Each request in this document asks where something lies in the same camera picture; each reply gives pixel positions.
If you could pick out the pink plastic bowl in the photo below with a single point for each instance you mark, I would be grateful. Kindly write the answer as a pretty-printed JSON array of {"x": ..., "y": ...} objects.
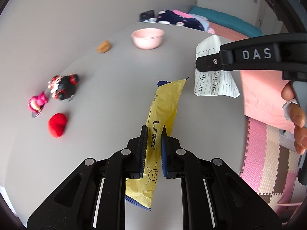
[{"x": 148, "y": 38}]

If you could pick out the brown plush bear piece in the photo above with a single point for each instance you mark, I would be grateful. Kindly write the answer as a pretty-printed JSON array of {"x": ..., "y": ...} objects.
[{"x": 104, "y": 47}]

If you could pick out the colourful foam floor mat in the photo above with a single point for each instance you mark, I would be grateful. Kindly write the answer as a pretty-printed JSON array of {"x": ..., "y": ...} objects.
[{"x": 268, "y": 167}]

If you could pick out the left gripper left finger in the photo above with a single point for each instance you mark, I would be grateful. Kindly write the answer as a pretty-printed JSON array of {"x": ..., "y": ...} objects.
[{"x": 93, "y": 195}]

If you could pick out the red plush heart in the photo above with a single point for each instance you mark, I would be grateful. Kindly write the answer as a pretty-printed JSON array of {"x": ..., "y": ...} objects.
[{"x": 57, "y": 124}]

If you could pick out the navy patterned clothing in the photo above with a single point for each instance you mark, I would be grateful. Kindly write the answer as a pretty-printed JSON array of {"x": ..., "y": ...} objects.
[{"x": 174, "y": 19}]

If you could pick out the yellow snack wrapper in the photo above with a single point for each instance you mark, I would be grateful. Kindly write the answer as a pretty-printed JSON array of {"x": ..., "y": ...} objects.
[{"x": 161, "y": 116}]

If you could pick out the pink dinosaur figure toy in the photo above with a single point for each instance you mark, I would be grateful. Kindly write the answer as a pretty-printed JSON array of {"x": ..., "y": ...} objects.
[{"x": 37, "y": 103}]

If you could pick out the black red doll figure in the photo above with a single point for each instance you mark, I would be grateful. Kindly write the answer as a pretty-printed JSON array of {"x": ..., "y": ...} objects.
[{"x": 63, "y": 87}]

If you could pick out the lined paper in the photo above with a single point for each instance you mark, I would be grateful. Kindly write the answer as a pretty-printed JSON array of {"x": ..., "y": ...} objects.
[{"x": 213, "y": 83}]

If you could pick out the light blue folded blanket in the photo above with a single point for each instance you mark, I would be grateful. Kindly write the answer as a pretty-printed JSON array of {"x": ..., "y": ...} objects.
[{"x": 203, "y": 20}]

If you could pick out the teal pillow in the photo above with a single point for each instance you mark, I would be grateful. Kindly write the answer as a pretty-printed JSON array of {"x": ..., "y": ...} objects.
[{"x": 227, "y": 20}]

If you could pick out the person's right hand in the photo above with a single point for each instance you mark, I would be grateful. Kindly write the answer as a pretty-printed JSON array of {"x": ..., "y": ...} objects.
[{"x": 297, "y": 116}]

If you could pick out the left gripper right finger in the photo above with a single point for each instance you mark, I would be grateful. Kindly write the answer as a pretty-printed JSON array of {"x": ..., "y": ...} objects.
[{"x": 214, "y": 196}]

